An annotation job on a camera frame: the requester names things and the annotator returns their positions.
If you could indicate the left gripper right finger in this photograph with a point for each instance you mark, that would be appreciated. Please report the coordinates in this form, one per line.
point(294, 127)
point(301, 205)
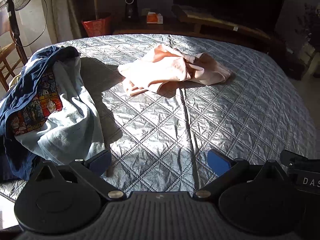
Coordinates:
point(229, 173)

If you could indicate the orange tissue box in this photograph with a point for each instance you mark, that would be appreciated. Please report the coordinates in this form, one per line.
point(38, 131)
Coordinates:
point(154, 18)

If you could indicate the light blue cartoon shirt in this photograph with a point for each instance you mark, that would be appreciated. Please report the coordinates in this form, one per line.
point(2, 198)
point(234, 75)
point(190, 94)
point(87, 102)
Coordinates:
point(75, 131)

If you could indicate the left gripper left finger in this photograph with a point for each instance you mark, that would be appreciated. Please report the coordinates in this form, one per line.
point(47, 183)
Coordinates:
point(90, 171)

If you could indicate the beige curtain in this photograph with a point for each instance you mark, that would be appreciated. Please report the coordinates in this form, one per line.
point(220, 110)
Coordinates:
point(63, 21)

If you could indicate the silver quilted mat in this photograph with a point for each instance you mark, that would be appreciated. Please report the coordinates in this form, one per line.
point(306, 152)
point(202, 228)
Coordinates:
point(159, 142)

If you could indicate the wall power socket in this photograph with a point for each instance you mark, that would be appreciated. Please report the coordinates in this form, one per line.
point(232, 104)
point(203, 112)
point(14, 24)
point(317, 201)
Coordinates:
point(145, 11)

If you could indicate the red plant pot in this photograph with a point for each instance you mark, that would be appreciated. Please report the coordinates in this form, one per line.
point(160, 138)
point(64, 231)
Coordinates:
point(98, 27)

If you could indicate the pink garment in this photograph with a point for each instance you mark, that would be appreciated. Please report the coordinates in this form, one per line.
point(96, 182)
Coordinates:
point(163, 64)

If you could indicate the navy blue garment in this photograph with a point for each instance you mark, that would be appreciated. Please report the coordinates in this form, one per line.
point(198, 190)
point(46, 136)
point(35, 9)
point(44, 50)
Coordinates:
point(16, 160)

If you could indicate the wooden chair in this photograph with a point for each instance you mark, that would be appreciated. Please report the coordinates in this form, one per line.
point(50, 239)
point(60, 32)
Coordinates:
point(6, 69)

